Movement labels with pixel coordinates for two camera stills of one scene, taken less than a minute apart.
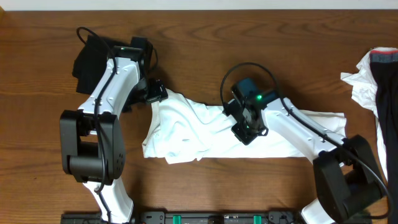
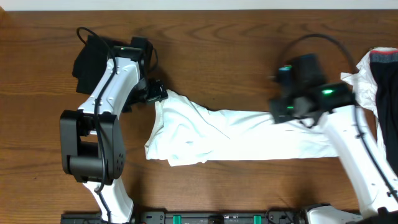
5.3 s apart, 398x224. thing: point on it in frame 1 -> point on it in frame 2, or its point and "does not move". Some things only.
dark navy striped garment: (384, 66) does not move
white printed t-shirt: (177, 130) does not move
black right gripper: (245, 139) -> (277, 109)
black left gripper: (158, 91) does not move
